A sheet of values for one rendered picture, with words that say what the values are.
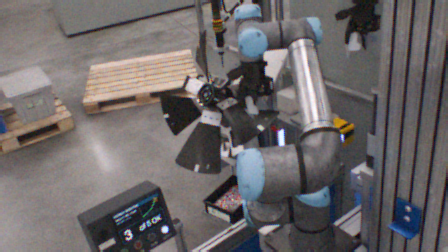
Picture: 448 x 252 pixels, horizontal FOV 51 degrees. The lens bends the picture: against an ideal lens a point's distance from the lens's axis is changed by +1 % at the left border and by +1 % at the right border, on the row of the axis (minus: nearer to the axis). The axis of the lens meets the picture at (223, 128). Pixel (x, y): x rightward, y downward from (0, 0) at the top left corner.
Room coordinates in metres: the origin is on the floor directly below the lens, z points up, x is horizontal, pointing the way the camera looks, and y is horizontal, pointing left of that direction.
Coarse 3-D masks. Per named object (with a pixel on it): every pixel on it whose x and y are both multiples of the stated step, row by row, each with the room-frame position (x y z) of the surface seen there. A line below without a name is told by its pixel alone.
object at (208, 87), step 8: (200, 88) 1.96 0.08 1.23; (208, 88) 1.93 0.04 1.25; (216, 88) 1.91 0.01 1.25; (200, 96) 1.94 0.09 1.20; (208, 96) 1.90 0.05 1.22; (216, 96) 1.88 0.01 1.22; (224, 96) 1.91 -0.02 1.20; (232, 96) 1.93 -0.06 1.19; (200, 104) 1.90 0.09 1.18; (208, 104) 1.87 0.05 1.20; (216, 112) 1.94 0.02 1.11
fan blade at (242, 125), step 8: (240, 104) 1.84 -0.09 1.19; (224, 112) 1.80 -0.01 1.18; (232, 112) 1.79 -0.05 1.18; (240, 112) 1.78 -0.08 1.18; (264, 112) 1.74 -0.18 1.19; (272, 112) 1.73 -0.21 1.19; (232, 120) 1.74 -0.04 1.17; (240, 120) 1.73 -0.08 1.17; (248, 120) 1.71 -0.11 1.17; (256, 120) 1.70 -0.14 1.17; (272, 120) 1.68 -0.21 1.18; (232, 128) 1.70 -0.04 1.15; (240, 128) 1.69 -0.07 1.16; (248, 128) 1.67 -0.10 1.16; (256, 128) 1.66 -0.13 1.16; (264, 128) 1.65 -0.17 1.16; (240, 136) 1.65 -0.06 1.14; (248, 136) 1.64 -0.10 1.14; (240, 144) 1.62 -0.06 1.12
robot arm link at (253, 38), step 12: (240, 24) 1.23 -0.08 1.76; (252, 24) 1.19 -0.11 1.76; (264, 24) 1.18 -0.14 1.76; (276, 24) 1.17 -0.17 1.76; (240, 36) 1.16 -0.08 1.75; (252, 36) 1.13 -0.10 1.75; (264, 36) 1.14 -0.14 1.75; (276, 36) 1.15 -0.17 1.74; (240, 48) 1.14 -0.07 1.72; (252, 48) 1.13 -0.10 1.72; (264, 48) 1.13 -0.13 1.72; (276, 48) 1.16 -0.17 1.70
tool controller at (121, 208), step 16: (128, 192) 1.24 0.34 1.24; (144, 192) 1.21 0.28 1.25; (160, 192) 1.22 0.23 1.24; (96, 208) 1.18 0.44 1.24; (112, 208) 1.15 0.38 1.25; (128, 208) 1.15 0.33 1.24; (144, 208) 1.17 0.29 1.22; (160, 208) 1.20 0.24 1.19; (80, 224) 1.15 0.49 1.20; (96, 224) 1.10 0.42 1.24; (112, 224) 1.12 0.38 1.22; (128, 224) 1.13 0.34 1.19; (144, 224) 1.15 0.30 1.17; (160, 224) 1.17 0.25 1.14; (96, 240) 1.08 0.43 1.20; (112, 240) 1.09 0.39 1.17; (144, 240) 1.13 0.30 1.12; (160, 240) 1.15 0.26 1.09
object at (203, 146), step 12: (192, 132) 1.85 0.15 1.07; (204, 132) 1.84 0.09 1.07; (216, 132) 1.84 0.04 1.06; (192, 144) 1.82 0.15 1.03; (204, 144) 1.81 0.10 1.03; (216, 144) 1.80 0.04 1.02; (180, 156) 1.80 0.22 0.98; (192, 156) 1.78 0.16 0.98; (204, 156) 1.77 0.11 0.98; (216, 156) 1.77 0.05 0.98; (192, 168) 1.75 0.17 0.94; (204, 168) 1.73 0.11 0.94; (216, 168) 1.72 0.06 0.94
